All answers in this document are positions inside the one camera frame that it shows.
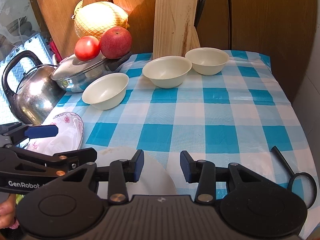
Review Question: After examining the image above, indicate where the floral pink rimmed plate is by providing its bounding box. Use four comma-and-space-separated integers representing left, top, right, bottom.
25, 112, 84, 155

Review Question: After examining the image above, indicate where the cream bowl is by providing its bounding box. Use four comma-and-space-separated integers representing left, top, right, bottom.
82, 73, 129, 110
142, 56, 192, 89
185, 48, 229, 75

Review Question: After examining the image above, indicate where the person's left hand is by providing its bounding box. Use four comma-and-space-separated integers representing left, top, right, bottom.
0, 194, 18, 229

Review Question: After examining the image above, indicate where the blue white checkered tablecloth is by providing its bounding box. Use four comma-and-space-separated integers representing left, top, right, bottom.
18, 49, 314, 239

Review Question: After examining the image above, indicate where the steel pot with lid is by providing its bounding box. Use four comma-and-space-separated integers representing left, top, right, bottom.
51, 52, 132, 93

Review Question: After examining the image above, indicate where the black magnifying glass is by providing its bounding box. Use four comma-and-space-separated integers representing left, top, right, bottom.
271, 146, 317, 209

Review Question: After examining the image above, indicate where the red tomato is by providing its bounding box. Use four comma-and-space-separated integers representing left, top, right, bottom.
74, 36, 100, 61

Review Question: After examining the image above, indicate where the red apple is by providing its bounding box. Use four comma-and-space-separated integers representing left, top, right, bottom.
99, 26, 132, 59

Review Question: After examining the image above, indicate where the yellow pomelo in net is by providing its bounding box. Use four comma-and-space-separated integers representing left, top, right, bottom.
72, 1, 129, 40

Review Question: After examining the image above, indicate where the wooden knife block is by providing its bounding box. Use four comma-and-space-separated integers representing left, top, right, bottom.
152, 0, 200, 59

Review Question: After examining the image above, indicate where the steel kettle black handle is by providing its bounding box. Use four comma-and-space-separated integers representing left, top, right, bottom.
2, 50, 66, 125

